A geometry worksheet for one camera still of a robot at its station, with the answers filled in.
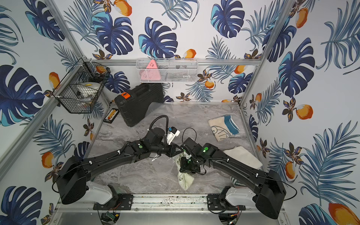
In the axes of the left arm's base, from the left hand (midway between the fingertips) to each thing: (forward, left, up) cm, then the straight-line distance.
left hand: (184, 149), depth 73 cm
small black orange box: (+34, +58, -18) cm, 70 cm away
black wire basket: (+26, +60, +16) cm, 67 cm away
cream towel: (-14, -2, -6) cm, 15 cm away
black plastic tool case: (+27, +33, +2) cm, 43 cm away
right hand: (-9, +1, -8) cm, 12 cm away
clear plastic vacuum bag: (-8, +10, -9) cm, 15 cm away
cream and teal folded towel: (+28, -28, -16) cm, 43 cm away
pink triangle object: (+44, +24, +15) cm, 53 cm away
